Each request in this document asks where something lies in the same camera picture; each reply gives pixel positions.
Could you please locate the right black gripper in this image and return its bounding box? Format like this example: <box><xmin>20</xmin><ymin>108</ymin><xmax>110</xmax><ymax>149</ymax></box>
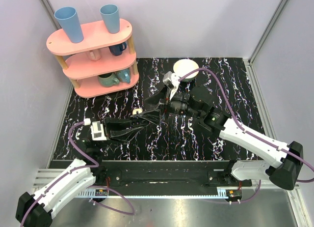
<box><xmin>139</xmin><ymin>83</ymin><xmax>203</xmax><ymax>125</ymax></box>

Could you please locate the white earbud charging case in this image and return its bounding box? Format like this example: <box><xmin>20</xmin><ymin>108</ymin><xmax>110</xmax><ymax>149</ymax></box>
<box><xmin>132</xmin><ymin>108</ymin><xmax>143</xmax><ymax>115</ymax></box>

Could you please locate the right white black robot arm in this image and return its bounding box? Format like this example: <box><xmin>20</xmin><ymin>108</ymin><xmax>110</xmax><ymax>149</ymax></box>
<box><xmin>132</xmin><ymin>86</ymin><xmax>303</xmax><ymax>191</ymax></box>

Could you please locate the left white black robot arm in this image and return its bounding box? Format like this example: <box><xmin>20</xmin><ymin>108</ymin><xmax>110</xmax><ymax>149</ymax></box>
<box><xmin>15</xmin><ymin>118</ymin><xmax>135</xmax><ymax>227</ymax></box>

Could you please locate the light blue butterfly mug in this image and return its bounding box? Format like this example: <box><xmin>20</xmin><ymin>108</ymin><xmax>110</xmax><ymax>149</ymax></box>
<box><xmin>115</xmin><ymin>68</ymin><xmax>131</xmax><ymax>84</ymax></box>

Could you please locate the green glazed mug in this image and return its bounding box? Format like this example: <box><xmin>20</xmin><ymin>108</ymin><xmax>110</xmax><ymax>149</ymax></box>
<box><xmin>98</xmin><ymin>72</ymin><xmax>120</xmax><ymax>87</ymax></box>

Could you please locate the cream white bowl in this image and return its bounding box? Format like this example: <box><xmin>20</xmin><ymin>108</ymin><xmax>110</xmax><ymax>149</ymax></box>
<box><xmin>173</xmin><ymin>59</ymin><xmax>199</xmax><ymax>82</ymax></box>

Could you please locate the pink three-tier shelf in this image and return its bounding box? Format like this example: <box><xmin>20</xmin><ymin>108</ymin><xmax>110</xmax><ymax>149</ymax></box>
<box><xmin>46</xmin><ymin>19</ymin><xmax>139</xmax><ymax>98</ymax></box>

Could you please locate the dark blue mug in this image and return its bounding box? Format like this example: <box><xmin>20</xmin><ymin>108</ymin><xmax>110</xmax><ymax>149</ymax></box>
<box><xmin>109</xmin><ymin>42</ymin><xmax>127</xmax><ymax>56</ymax></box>

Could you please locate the black marble pattern mat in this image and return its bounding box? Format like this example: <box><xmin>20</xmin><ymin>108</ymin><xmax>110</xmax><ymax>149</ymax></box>
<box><xmin>52</xmin><ymin>57</ymin><xmax>264</xmax><ymax>161</ymax></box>

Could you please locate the pink mug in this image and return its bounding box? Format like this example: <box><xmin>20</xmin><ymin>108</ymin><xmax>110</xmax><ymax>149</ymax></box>
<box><xmin>88</xmin><ymin>49</ymin><xmax>102</xmax><ymax>61</ymax></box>

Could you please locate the right light blue tumbler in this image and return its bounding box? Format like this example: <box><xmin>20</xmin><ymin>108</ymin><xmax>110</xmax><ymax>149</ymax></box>
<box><xmin>100</xmin><ymin>4</ymin><xmax>120</xmax><ymax>34</ymax></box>

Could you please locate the light blue tumbler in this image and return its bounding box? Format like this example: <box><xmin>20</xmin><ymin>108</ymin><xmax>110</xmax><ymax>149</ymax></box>
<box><xmin>54</xmin><ymin>6</ymin><xmax>84</xmax><ymax>43</ymax></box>
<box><xmin>100</xmin><ymin>4</ymin><xmax>120</xmax><ymax>34</ymax></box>

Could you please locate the left light blue tumbler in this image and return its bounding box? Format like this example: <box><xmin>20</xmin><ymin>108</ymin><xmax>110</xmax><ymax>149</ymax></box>
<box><xmin>54</xmin><ymin>6</ymin><xmax>84</xmax><ymax>43</ymax></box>

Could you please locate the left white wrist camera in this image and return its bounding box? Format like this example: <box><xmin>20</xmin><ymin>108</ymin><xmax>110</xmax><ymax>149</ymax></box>
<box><xmin>90</xmin><ymin>121</ymin><xmax>107</xmax><ymax>141</ymax></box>

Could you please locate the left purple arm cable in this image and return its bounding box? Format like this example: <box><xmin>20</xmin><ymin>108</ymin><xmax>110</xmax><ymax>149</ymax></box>
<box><xmin>19</xmin><ymin>118</ymin><xmax>100</xmax><ymax>227</ymax></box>

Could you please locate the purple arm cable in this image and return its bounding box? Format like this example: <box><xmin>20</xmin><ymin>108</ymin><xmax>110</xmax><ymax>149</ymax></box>
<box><xmin>19</xmin><ymin>118</ymin><xmax>100</xmax><ymax>227</ymax></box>
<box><xmin>177</xmin><ymin>67</ymin><xmax>314</xmax><ymax>183</ymax></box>

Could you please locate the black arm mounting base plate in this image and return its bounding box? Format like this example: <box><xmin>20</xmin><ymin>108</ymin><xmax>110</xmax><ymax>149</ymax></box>
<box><xmin>95</xmin><ymin>161</ymin><xmax>252</xmax><ymax>187</ymax></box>

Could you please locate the slotted white cable duct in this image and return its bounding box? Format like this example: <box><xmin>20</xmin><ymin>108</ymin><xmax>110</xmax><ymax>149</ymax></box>
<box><xmin>75</xmin><ymin>188</ymin><xmax>228</xmax><ymax>199</ymax></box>

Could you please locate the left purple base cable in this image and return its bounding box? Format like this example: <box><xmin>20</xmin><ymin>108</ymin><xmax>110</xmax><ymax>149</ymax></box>
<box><xmin>83</xmin><ymin>185</ymin><xmax>136</xmax><ymax>215</ymax></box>

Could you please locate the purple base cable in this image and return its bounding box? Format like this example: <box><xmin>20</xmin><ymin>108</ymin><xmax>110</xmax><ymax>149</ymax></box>
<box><xmin>203</xmin><ymin>180</ymin><xmax>261</xmax><ymax>204</ymax></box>
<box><xmin>83</xmin><ymin>185</ymin><xmax>136</xmax><ymax>215</ymax></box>

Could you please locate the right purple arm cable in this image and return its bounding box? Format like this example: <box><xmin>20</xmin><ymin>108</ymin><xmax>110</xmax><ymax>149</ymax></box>
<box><xmin>177</xmin><ymin>67</ymin><xmax>314</xmax><ymax>183</ymax></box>

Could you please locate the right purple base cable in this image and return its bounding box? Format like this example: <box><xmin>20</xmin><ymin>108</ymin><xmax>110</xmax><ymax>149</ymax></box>
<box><xmin>203</xmin><ymin>180</ymin><xmax>261</xmax><ymax>204</ymax></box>

